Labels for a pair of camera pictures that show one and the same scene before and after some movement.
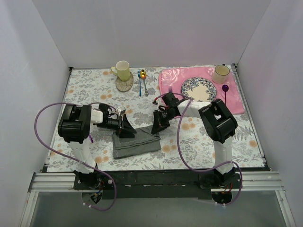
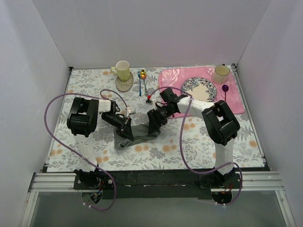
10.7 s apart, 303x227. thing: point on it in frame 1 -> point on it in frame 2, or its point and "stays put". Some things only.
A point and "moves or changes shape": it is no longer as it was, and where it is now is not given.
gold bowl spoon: [143, 75] stays put
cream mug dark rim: [219, 74] stays put
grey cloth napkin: [144, 142] moves or changes shape
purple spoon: [225, 88] stays put
